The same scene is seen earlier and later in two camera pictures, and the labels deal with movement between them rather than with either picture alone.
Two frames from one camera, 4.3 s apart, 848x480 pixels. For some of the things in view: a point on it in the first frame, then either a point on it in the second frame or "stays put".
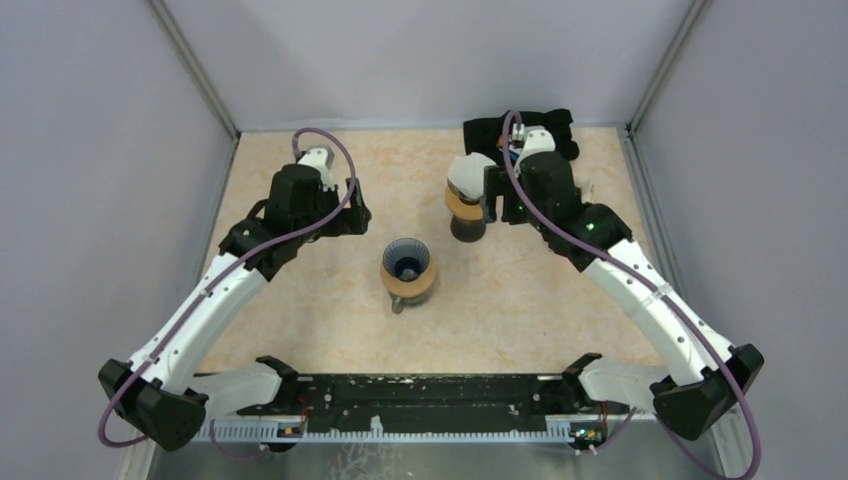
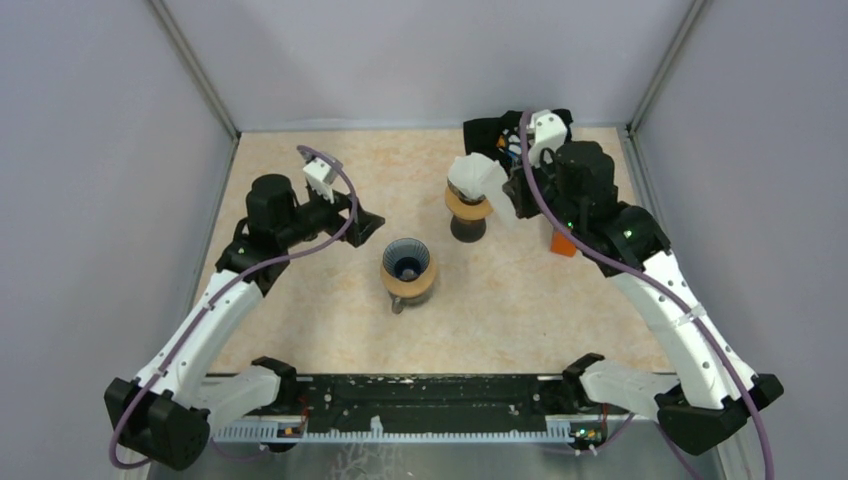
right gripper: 497,183 → 517,186
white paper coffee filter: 466,173 stays put
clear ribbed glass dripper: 479,201 stays put
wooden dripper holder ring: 461,209 stays put
